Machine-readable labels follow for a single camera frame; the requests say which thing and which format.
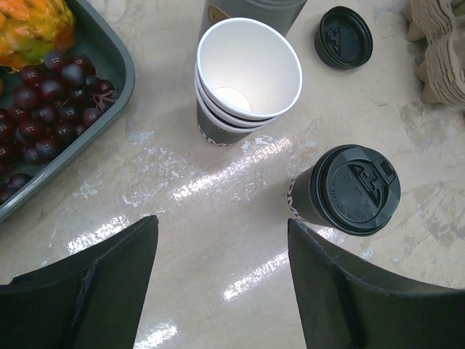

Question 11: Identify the black plastic cup lid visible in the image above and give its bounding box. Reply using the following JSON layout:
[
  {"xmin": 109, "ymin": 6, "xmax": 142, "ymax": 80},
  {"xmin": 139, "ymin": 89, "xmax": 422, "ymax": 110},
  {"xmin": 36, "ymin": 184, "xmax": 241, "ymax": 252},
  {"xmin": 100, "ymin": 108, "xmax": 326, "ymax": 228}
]
[{"xmin": 308, "ymin": 145, "xmax": 401, "ymax": 236}]

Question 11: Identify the grey straw holder cup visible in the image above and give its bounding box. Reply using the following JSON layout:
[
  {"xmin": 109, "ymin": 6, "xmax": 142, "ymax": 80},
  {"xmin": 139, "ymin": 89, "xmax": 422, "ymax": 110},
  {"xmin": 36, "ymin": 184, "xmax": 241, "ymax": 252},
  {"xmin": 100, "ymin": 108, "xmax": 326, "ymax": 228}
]
[{"xmin": 199, "ymin": 0, "xmax": 307, "ymax": 37}]

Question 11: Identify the dark grapes bunch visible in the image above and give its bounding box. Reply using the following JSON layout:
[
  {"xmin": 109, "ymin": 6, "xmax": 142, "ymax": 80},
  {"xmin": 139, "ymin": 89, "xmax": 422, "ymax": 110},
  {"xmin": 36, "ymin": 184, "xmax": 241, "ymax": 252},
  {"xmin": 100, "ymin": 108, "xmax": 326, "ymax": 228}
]
[{"xmin": 1, "ymin": 50, "xmax": 117, "ymax": 203}]

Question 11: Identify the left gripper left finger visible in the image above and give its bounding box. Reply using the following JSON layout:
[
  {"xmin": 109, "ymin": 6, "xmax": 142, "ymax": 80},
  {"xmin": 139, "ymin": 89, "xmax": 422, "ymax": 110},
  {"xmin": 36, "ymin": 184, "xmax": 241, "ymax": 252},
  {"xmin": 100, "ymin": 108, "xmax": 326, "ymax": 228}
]
[{"xmin": 1, "ymin": 215, "xmax": 158, "ymax": 348}]

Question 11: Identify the orange spiky fruit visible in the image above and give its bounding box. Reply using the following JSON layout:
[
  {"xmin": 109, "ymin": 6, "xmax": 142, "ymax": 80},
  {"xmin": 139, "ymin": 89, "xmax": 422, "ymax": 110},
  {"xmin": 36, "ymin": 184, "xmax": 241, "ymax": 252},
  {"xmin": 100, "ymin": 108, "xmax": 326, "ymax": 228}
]
[{"xmin": 1, "ymin": 0, "xmax": 76, "ymax": 71}]

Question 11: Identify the black paper coffee cup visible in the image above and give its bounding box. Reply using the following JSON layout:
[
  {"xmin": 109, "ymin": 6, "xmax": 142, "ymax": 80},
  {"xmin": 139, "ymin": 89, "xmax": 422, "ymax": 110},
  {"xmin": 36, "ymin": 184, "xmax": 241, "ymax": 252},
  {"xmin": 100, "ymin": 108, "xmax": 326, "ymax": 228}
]
[{"xmin": 286, "ymin": 167, "xmax": 327, "ymax": 226}]

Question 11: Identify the grey fruit tray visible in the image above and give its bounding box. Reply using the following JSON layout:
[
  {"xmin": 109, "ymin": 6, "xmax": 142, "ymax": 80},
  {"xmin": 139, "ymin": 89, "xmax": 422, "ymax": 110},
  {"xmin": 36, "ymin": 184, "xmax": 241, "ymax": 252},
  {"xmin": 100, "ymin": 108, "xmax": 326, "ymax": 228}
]
[{"xmin": 1, "ymin": 0, "xmax": 135, "ymax": 222}]

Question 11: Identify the cardboard cup carrier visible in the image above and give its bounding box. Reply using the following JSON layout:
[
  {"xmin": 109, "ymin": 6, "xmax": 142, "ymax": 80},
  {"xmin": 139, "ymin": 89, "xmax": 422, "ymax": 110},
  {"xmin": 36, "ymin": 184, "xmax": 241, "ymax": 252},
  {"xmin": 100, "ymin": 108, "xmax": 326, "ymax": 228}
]
[{"xmin": 402, "ymin": 0, "xmax": 464, "ymax": 108}]

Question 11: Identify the stack of paper cups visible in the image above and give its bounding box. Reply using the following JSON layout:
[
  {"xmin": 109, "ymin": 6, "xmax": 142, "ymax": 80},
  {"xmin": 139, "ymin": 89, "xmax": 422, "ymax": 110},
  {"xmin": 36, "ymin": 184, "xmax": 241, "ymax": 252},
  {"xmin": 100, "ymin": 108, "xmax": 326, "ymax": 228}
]
[{"xmin": 194, "ymin": 17, "xmax": 303, "ymax": 146}]

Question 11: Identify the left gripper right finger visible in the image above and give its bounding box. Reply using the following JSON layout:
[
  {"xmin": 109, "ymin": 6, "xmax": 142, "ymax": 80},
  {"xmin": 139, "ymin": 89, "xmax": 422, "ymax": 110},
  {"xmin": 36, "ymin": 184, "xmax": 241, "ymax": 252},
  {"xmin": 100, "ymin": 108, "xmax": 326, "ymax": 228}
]
[{"xmin": 288, "ymin": 219, "xmax": 464, "ymax": 348}]

